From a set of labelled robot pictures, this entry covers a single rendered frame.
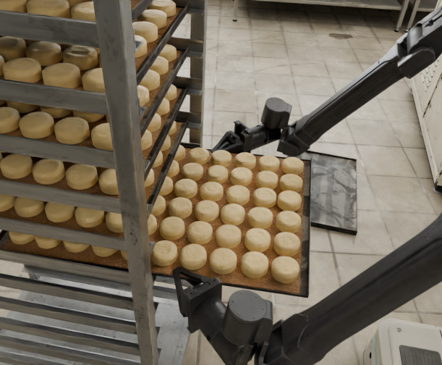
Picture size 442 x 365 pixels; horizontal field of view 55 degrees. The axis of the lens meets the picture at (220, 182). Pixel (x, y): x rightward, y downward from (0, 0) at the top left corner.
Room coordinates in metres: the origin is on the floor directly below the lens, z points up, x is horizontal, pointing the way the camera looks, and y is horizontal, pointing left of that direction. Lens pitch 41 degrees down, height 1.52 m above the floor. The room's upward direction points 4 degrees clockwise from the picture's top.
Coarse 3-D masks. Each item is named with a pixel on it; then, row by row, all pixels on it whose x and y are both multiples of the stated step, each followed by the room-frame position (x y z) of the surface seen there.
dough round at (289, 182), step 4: (284, 176) 0.75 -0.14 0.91; (288, 176) 0.75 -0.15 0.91; (292, 176) 0.75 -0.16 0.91; (296, 176) 0.75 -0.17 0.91; (280, 180) 0.74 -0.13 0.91; (284, 180) 0.74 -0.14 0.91; (288, 180) 0.74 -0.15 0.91; (292, 180) 0.74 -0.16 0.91; (296, 180) 0.74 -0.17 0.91; (300, 180) 0.74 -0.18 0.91; (280, 184) 0.73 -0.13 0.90; (284, 184) 0.72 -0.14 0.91; (288, 184) 0.72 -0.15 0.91; (292, 184) 0.72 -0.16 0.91; (296, 184) 0.73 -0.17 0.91; (300, 184) 0.73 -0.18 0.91; (284, 188) 0.72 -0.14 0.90; (288, 188) 0.72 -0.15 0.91; (292, 188) 0.71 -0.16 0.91; (296, 188) 0.72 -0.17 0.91; (300, 188) 0.72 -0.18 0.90; (296, 192) 0.72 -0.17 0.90
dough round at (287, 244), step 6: (282, 234) 0.57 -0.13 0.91; (288, 234) 0.57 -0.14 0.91; (276, 240) 0.56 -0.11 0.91; (282, 240) 0.56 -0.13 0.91; (288, 240) 0.56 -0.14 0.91; (294, 240) 0.56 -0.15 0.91; (276, 246) 0.54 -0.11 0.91; (282, 246) 0.54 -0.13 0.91; (288, 246) 0.54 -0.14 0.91; (294, 246) 0.54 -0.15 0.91; (276, 252) 0.54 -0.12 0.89; (282, 252) 0.53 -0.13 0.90; (288, 252) 0.53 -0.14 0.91; (294, 252) 0.54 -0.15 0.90
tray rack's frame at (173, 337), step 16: (96, 288) 0.94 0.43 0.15; (48, 304) 0.86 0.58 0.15; (64, 304) 0.86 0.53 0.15; (80, 304) 0.87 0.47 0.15; (96, 304) 0.87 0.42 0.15; (160, 304) 0.89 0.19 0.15; (176, 304) 0.90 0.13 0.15; (32, 320) 0.79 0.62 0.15; (48, 320) 0.80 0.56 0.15; (160, 320) 0.83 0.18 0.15; (176, 320) 0.83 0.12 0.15; (16, 336) 0.73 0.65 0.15; (32, 336) 0.73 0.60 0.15; (112, 336) 0.76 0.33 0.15; (128, 336) 0.76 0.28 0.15; (160, 336) 0.77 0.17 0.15; (176, 336) 0.77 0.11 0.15; (16, 352) 0.68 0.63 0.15; (96, 352) 0.70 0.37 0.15; (112, 352) 0.70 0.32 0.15; (176, 352) 0.72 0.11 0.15
